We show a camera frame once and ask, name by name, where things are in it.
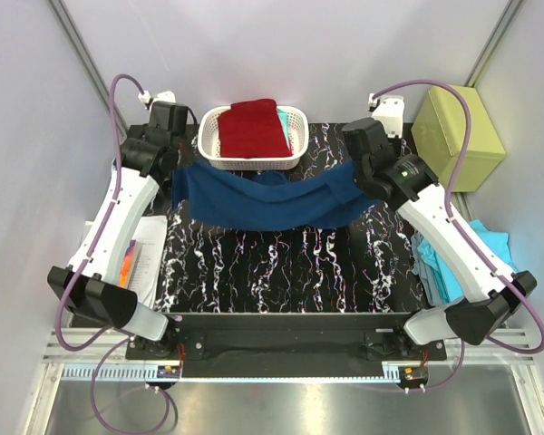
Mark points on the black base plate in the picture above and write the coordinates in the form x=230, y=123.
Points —
x=202, y=336

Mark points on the Roald Dahl book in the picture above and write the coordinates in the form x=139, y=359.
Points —
x=129, y=263

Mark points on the folded teal t shirt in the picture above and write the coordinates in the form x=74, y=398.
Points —
x=284, y=122

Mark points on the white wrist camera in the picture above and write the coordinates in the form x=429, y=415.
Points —
x=147, y=99
x=389, y=111

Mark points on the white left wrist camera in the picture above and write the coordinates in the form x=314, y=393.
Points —
x=147, y=99

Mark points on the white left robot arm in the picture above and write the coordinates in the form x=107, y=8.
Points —
x=89, y=285

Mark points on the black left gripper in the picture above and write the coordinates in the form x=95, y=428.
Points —
x=170, y=168

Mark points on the cyan t shirt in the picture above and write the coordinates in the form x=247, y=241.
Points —
x=498, y=242

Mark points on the grey-blue t shirt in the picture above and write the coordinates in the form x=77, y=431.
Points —
x=426, y=267

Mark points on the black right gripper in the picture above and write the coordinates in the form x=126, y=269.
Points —
x=396, y=145

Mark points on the navy blue t shirt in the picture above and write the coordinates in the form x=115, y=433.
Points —
x=269, y=202

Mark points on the white plastic basket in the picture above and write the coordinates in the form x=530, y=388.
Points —
x=208, y=144

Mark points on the folded red t shirt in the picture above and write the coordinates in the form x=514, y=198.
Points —
x=252, y=130

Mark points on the yellow-green box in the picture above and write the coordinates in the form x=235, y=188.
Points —
x=438, y=132

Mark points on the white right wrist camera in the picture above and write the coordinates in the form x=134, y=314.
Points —
x=389, y=111

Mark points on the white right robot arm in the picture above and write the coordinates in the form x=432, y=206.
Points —
x=491, y=290

